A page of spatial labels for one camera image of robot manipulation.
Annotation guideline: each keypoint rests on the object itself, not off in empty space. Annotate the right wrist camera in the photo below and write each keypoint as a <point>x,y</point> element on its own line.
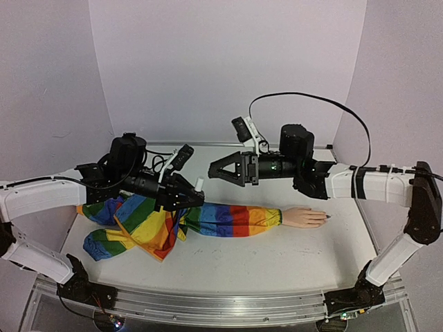
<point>247,133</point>

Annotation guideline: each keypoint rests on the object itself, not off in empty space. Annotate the aluminium front rail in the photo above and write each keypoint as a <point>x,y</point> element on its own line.
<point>227,310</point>

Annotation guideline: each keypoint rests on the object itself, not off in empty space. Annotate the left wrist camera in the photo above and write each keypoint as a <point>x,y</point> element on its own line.
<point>176,161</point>

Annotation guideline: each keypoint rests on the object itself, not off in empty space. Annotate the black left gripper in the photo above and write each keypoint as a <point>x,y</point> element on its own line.
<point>169,194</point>

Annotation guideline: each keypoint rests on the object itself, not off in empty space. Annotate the rainbow striped jacket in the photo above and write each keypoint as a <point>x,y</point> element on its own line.
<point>128,222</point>

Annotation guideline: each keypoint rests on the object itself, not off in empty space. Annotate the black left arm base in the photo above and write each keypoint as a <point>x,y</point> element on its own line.
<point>80,289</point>

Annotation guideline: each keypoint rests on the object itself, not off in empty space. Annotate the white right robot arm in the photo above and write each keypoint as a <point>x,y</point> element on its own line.
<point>411,189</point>

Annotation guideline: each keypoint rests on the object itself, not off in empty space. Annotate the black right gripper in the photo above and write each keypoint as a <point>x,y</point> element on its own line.
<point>249,169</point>

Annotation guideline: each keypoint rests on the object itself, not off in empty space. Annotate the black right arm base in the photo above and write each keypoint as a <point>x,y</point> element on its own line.
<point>363,295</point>

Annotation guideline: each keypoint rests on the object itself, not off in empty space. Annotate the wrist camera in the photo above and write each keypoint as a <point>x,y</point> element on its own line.
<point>247,133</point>
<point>176,161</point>

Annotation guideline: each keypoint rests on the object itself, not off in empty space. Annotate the mannequin hand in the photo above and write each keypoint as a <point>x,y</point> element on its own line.
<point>304,218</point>

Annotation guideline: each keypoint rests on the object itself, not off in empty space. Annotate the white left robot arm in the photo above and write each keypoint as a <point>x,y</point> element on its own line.
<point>44,196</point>

